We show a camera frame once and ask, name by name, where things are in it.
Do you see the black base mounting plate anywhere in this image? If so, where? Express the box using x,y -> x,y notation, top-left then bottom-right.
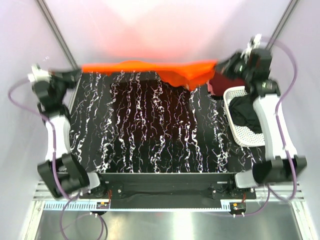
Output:
78,172 -> 257,200

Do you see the folded pink t shirt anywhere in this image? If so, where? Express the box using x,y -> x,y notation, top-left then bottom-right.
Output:
206,81 -> 215,96

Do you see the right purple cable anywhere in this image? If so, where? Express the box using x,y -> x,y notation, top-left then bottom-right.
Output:
243,36 -> 299,217

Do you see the folded maroon t shirt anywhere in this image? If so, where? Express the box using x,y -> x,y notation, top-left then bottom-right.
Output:
207,72 -> 245,98

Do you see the black t shirt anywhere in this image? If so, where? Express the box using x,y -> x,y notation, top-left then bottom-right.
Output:
228,94 -> 262,134

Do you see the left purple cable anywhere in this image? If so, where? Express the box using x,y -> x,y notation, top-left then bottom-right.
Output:
8,77 -> 109,240

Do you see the purple cable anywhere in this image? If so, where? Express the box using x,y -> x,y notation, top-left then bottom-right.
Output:
8,77 -> 109,240
243,36 -> 299,217

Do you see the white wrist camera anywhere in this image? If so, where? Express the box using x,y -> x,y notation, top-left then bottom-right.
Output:
241,34 -> 262,61
27,64 -> 51,83

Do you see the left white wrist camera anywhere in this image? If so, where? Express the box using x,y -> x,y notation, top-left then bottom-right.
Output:
27,64 -> 51,83

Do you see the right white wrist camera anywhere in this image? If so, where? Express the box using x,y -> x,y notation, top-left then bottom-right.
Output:
241,34 -> 262,61

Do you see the aluminium frame post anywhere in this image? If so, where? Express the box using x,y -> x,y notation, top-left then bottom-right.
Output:
35,0 -> 78,69
266,0 -> 300,50

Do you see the right aluminium frame post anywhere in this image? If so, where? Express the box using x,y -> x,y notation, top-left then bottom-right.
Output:
266,0 -> 300,50

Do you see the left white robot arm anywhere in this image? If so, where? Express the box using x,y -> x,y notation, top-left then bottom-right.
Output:
28,64 -> 108,199

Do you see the white slotted cable duct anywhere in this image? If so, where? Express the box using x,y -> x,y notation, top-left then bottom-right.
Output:
43,200 -> 231,212

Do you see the orange t shirt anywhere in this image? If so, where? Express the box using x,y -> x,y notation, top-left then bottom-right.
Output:
81,60 -> 218,91

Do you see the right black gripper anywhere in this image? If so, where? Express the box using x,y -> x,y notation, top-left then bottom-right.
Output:
211,51 -> 253,84

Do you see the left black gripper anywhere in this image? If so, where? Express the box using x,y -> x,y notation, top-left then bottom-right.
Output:
47,68 -> 82,105

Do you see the left aluminium frame post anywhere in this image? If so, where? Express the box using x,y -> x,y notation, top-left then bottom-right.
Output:
35,0 -> 78,69

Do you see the aluminium front rail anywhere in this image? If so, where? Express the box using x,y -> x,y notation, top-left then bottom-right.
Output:
33,181 -> 304,201

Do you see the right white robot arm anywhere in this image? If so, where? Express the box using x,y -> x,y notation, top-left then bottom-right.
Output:
214,47 -> 307,199

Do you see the white plastic laundry basket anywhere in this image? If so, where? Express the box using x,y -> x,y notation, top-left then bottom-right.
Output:
223,86 -> 265,148

